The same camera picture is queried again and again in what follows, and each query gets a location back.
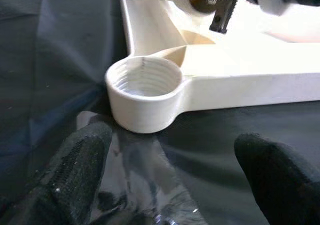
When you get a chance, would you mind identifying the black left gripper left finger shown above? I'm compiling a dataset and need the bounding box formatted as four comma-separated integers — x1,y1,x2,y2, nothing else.
0,122,113,225

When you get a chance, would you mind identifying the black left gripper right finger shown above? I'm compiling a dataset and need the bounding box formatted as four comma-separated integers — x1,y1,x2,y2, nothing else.
234,133,320,225

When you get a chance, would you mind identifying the white plastic table top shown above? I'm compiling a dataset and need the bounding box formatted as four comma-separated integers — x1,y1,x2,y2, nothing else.
104,0,320,135

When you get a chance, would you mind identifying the black tablecloth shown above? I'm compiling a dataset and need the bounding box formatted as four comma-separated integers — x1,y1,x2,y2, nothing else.
0,0,320,225

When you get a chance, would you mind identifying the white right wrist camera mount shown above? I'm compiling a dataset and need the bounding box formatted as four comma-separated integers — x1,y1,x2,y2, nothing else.
249,0,301,17

